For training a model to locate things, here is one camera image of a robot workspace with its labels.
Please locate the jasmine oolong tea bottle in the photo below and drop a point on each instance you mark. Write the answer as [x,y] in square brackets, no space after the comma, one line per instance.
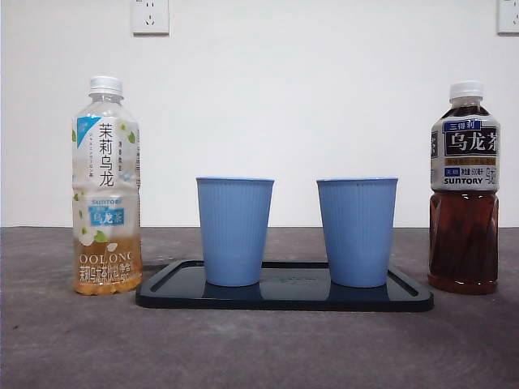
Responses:
[107,259]

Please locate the dark oolong tea bottle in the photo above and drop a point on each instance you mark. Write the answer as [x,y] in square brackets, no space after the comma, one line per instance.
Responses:
[464,243]

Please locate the blue ribbed plastic cup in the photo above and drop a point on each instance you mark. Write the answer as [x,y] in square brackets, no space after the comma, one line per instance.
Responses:
[357,235]
[234,235]

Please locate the dark teal rectangular tray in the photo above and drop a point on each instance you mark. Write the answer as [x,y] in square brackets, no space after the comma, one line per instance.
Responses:
[292,297]

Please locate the white wall socket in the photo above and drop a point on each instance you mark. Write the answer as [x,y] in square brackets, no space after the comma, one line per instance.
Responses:
[151,18]
[509,16]

